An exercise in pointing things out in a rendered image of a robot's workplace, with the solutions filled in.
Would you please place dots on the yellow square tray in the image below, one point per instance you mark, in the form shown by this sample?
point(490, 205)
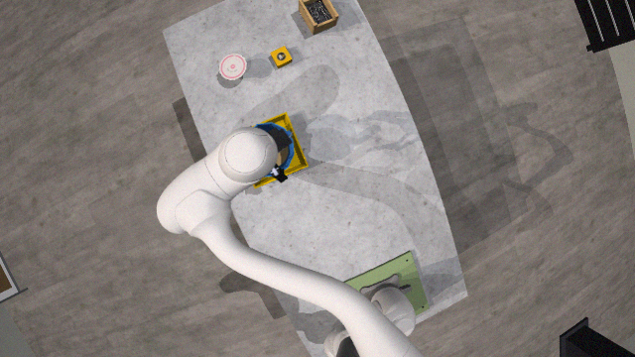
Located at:
point(299, 161)

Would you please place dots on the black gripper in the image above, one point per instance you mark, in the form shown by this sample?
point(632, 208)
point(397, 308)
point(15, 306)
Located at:
point(278, 174)

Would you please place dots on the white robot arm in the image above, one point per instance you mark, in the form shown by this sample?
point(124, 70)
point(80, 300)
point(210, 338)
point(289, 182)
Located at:
point(198, 202)

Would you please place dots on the wooden crate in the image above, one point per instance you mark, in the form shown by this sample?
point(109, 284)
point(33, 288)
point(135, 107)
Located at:
point(318, 15)

